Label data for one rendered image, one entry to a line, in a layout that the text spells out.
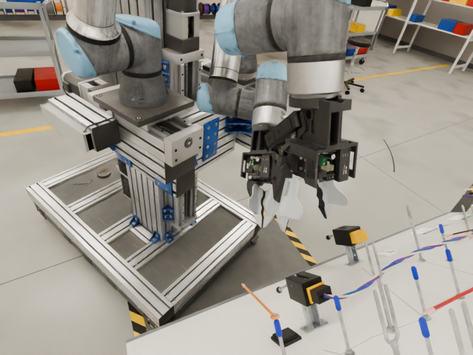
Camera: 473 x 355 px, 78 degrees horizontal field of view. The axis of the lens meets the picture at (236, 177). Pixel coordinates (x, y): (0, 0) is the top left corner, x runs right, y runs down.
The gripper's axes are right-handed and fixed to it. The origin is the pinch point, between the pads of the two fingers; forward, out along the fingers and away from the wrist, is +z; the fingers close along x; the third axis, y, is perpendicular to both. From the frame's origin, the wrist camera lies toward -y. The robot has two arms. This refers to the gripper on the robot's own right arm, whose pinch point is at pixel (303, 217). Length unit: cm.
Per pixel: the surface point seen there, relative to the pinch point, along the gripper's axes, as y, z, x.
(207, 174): -192, 61, 45
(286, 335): 4.4, 19.0, -6.2
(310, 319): 4.1, 18.2, -1.1
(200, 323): -13.9, 28.5, -16.6
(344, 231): -15.4, 18.7, 25.4
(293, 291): 0.5, 14.4, -2.2
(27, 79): -327, -25, -88
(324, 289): 5.7, 10.8, 0.4
